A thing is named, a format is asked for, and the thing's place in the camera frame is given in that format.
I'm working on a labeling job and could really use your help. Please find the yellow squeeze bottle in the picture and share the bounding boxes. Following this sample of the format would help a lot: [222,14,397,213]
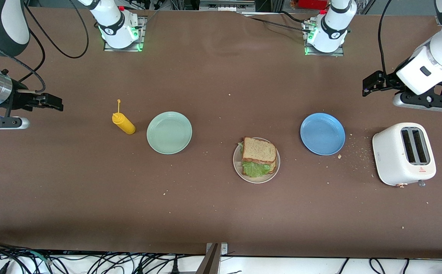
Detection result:
[112,99,136,135]

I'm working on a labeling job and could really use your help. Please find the green lettuce leaf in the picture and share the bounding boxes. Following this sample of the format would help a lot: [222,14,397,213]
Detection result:
[238,142,271,178]

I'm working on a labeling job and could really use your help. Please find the blue plate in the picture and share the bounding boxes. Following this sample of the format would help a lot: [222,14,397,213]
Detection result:
[300,113,346,156]

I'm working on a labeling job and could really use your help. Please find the pale green plate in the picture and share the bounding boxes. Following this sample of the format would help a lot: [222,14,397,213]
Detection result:
[146,111,193,155]

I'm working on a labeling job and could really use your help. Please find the beige plate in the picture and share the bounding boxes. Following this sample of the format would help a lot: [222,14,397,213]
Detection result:
[233,137,281,184]

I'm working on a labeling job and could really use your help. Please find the white toaster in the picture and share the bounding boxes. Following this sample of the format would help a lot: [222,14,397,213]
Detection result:
[372,122,437,188]

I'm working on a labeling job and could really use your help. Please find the red box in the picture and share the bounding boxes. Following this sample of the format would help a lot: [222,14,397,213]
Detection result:
[296,0,329,10]

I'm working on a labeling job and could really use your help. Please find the grey metal equipment box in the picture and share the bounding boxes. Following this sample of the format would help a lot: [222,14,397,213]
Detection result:
[199,0,256,13]

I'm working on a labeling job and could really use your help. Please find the black table cable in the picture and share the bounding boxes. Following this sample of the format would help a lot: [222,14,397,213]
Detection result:
[244,11,313,34]

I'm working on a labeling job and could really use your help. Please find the tangled black floor cables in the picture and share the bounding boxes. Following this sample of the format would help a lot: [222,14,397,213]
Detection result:
[0,239,191,274]

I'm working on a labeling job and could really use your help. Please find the metal table edge bracket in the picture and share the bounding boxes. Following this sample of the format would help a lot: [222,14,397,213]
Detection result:
[196,242,228,274]

